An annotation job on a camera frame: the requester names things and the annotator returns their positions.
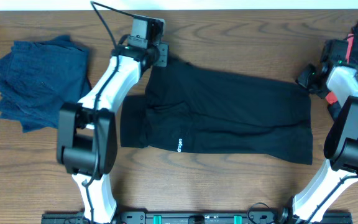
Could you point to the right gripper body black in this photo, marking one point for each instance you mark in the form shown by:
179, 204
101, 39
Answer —
307, 79

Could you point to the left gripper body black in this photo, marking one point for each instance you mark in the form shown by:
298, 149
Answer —
161, 60

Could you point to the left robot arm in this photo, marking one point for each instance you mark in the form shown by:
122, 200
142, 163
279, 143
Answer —
87, 139

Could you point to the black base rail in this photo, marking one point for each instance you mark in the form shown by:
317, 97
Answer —
264, 217

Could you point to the red garment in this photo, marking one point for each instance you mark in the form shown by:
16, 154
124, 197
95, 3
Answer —
331, 98

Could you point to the black t-shirt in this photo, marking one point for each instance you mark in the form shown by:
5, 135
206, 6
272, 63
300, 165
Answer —
189, 109

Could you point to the folded navy blue clothes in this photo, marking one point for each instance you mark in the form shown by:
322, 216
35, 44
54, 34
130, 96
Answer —
37, 78

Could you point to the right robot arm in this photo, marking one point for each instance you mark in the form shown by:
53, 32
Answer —
340, 167

